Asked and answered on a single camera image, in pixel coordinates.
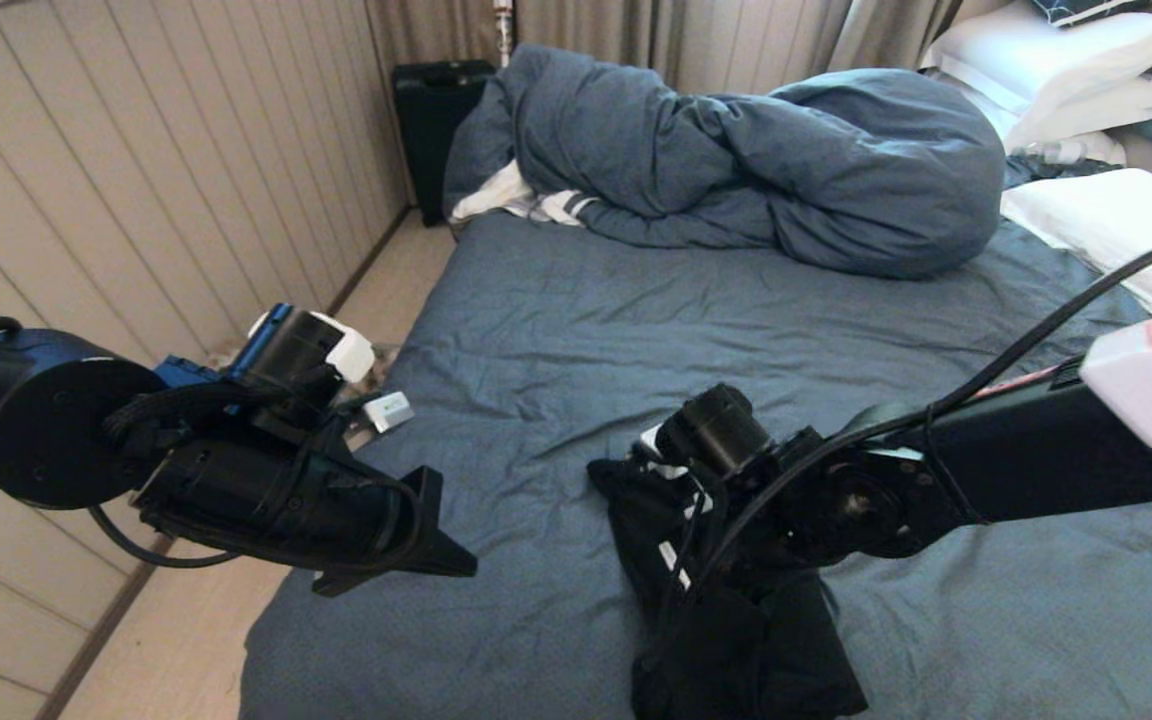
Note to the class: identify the black garment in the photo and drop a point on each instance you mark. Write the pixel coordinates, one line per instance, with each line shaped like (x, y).
(766, 650)

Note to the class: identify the black suitcase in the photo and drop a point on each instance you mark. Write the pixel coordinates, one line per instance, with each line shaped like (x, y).
(431, 130)

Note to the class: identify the white pillow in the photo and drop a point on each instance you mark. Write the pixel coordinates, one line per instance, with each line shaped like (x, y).
(1056, 50)
(1116, 225)
(1086, 115)

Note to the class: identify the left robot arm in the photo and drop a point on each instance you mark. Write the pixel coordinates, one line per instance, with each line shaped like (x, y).
(26, 420)

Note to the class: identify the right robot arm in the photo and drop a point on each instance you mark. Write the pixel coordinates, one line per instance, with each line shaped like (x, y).
(1036, 460)

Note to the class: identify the white pole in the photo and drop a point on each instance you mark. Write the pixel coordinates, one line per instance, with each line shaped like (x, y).
(504, 30)

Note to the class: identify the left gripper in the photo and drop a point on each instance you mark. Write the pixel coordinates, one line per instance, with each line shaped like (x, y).
(276, 505)

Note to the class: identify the dark patterned cushion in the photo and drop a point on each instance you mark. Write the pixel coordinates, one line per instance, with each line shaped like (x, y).
(1086, 8)

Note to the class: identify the blue duvet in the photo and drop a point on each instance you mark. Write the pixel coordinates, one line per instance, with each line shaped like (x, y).
(786, 150)

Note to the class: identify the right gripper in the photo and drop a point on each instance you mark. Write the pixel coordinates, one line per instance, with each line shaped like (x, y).
(701, 530)

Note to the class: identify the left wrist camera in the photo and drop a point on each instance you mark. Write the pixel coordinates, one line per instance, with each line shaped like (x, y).
(388, 411)

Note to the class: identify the bed with blue sheet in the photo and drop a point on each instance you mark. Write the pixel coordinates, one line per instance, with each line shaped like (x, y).
(556, 350)

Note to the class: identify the white cloth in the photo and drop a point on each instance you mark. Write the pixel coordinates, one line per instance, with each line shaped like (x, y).
(506, 195)

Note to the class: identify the beige curtain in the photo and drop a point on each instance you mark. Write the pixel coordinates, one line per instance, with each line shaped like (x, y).
(726, 40)

